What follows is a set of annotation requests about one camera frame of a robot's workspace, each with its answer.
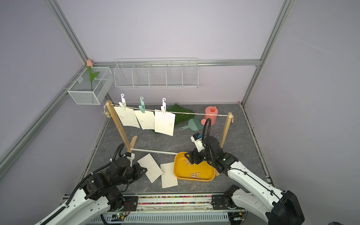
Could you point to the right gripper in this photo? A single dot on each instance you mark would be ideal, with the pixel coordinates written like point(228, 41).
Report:
point(194, 153)

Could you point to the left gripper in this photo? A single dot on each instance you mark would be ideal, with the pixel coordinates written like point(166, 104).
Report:
point(137, 168)

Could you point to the white postcard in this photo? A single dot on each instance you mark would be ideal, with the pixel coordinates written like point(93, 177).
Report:
point(164, 123)
point(168, 178)
point(146, 119)
point(127, 116)
point(153, 169)

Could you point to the white clothespin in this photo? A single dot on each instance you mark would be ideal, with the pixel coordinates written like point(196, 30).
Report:
point(164, 106)
point(122, 104)

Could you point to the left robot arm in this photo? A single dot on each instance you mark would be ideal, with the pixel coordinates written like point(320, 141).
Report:
point(97, 193)

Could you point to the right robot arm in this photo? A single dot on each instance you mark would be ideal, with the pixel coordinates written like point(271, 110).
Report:
point(272, 205)

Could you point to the yellow plastic tray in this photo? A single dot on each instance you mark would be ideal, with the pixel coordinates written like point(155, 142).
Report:
point(183, 172)

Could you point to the wooden clothesline stand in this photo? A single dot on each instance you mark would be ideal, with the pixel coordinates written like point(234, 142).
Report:
point(121, 129)

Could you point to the green hand brush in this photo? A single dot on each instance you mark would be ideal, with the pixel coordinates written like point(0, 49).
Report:
point(194, 124)

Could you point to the green artificial grass mat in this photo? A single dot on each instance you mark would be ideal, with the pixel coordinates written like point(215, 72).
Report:
point(181, 114)

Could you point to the pink watering can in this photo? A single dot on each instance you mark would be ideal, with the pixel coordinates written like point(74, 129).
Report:
point(212, 113)

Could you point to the green clothespin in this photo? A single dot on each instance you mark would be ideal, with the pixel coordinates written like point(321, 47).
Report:
point(142, 105)

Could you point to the small white mesh basket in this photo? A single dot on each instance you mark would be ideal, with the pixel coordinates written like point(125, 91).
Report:
point(80, 90)

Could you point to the artificial pink tulip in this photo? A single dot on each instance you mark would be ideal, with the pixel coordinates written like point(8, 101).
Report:
point(92, 75)

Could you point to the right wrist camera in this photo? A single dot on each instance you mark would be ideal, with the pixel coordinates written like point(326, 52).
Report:
point(197, 140)

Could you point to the long white wire basket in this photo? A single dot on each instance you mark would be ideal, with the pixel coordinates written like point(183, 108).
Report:
point(156, 73)

